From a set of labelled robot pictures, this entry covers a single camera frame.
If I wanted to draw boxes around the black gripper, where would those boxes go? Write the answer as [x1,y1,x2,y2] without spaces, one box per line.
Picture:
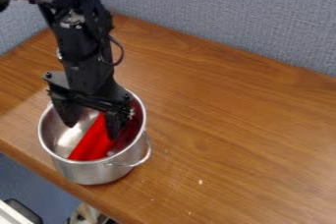
[43,37,131,140]

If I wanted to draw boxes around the red elongated object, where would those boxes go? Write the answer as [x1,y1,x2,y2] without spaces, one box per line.
[68,113,122,161]

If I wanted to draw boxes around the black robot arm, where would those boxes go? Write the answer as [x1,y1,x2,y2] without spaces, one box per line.
[0,0,132,140]

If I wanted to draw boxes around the silver metal pot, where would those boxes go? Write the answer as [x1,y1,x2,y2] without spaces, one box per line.
[38,93,152,185]

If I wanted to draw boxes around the white patterned object under table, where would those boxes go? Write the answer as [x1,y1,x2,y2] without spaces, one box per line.
[64,203,119,224]

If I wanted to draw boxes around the black and white object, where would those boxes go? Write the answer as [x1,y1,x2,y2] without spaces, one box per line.
[0,198,43,224]

